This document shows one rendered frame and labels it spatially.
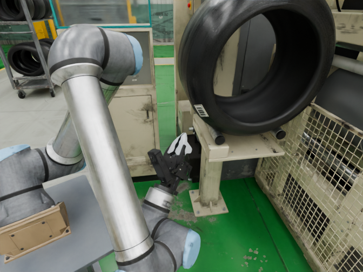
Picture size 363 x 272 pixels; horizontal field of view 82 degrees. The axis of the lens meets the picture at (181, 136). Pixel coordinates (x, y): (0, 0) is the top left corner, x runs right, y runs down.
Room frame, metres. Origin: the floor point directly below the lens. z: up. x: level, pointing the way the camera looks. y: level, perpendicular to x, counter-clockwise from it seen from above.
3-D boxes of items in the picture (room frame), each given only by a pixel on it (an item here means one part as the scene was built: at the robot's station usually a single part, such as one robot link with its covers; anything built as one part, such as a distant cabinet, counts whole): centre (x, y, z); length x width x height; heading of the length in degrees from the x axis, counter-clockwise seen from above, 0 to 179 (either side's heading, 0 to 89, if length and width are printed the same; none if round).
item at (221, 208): (1.19, -0.22, 0.02); 0.27 x 0.27 x 0.04; 9
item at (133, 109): (1.59, 0.48, 0.63); 0.56 x 0.41 x 1.27; 99
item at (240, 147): (0.94, -0.28, 0.80); 0.37 x 0.36 x 0.02; 99
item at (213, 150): (0.92, -0.14, 0.84); 0.36 x 0.09 x 0.06; 9
